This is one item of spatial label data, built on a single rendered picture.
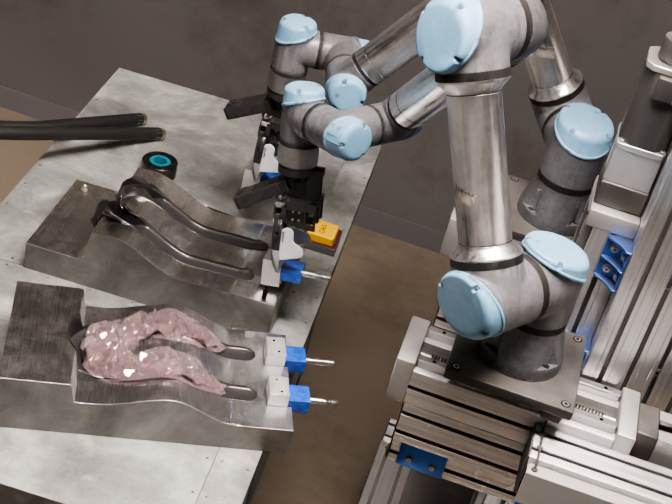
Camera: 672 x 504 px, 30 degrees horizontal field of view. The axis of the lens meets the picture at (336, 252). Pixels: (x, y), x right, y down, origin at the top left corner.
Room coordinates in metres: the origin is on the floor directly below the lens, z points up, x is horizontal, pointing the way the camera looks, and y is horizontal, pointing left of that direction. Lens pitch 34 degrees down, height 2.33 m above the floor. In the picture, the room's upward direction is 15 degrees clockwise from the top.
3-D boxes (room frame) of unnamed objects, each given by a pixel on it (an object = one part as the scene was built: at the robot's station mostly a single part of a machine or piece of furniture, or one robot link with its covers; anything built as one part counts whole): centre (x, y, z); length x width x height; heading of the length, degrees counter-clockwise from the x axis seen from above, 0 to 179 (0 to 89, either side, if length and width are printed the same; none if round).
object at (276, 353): (1.80, 0.02, 0.86); 0.13 x 0.05 x 0.05; 103
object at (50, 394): (1.68, 0.27, 0.86); 0.50 x 0.26 x 0.11; 103
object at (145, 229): (2.03, 0.31, 0.92); 0.35 x 0.16 x 0.09; 86
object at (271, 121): (2.27, 0.18, 1.09); 0.09 x 0.08 x 0.12; 86
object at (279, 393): (1.70, -0.01, 0.86); 0.13 x 0.05 x 0.05; 103
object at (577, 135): (2.25, -0.41, 1.20); 0.13 x 0.12 x 0.14; 10
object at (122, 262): (2.05, 0.33, 0.87); 0.50 x 0.26 x 0.14; 86
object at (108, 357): (1.69, 0.26, 0.90); 0.26 x 0.18 x 0.08; 103
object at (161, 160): (2.39, 0.43, 0.82); 0.08 x 0.08 x 0.04
